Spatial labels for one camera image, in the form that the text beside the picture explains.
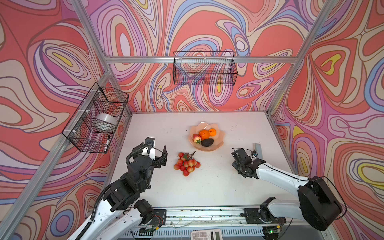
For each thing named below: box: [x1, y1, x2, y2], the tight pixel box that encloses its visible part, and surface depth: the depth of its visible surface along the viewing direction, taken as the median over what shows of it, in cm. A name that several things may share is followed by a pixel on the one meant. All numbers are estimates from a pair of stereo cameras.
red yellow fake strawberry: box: [192, 133, 202, 144], surface depth 100 cm
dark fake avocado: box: [201, 138, 214, 147], surface depth 100 cm
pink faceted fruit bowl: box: [188, 121, 225, 152], surface depth 104 cm
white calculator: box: [191, 229, 223, 240], surface depth 69 cm
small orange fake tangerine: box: [208, 128, 217, 137], surface depth 103 cm
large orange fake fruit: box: [199, 129, 210, 141], surface depth 102 cm
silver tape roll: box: [95, 113, 117, 133], surface depth 74 cm
